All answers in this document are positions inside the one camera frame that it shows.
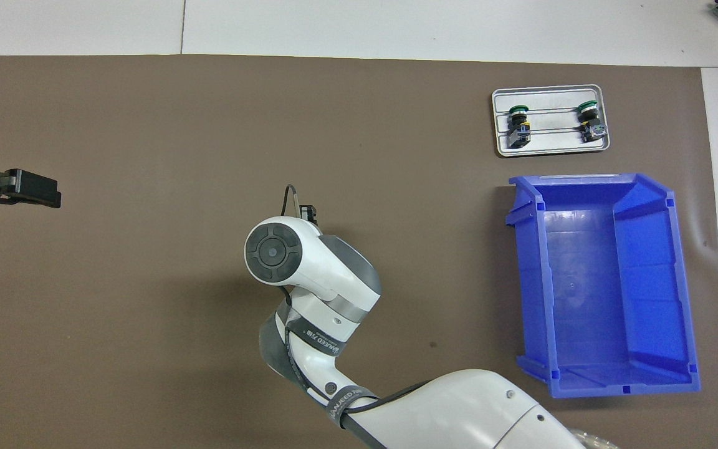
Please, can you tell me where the green push button switch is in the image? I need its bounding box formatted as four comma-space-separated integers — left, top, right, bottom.
507, 104, 534, 150
576, 100, 610, 145

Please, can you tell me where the grey metal tray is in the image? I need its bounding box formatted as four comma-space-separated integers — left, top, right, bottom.
491, 84, 611, 158

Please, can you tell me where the grey braided cable sleeve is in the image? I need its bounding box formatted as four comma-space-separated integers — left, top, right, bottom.
568, 427, 621, 449

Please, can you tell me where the blue plastic storage bin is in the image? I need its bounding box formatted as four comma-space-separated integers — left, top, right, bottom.
505, 173, 702, 400

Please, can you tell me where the brown table mat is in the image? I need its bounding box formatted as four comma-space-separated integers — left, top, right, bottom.
0, 54, 718, 449

